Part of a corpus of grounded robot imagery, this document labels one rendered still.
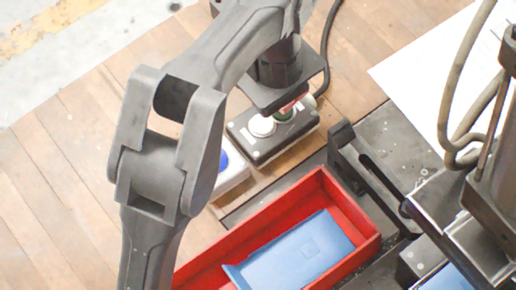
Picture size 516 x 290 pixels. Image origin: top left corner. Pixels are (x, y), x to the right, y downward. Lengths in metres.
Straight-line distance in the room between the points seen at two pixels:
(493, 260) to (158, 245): 0.33
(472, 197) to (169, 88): 0.30
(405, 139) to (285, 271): 0.24
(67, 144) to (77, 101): 0.07
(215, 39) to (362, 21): 0.49
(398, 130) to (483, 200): 0.46
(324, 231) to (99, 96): 0.37
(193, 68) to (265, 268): 0.39
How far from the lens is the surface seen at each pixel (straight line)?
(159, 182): 0.96
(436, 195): 1.08
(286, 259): 1.29
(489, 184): 0.93
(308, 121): 1.35
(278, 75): 1.22
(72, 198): 1.37
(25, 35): 2.65
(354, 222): 1.30
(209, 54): 0.99
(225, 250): 1.29
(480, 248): 1.01
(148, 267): 1.02
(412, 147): 1.37
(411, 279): 1.24
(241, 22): 1.03
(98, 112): 1.42
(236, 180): 1.33
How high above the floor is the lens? 2.11
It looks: 62 degrees down
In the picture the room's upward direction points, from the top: 7 degrees counter-clockwise
